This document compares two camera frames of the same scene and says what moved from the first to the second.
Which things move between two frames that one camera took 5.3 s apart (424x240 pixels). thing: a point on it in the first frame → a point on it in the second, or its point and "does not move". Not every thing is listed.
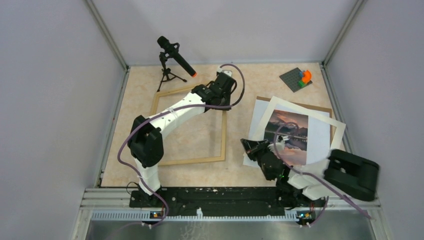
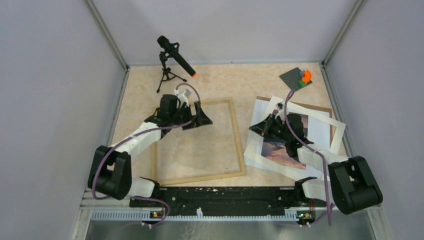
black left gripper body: [225, 98] → [182, 115]
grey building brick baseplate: [291, 79] does not move
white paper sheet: [318, 135] does not move
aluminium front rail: [344, 204] does not move
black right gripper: [252, 147] → [262, 128]
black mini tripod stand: [167, 74] does not move
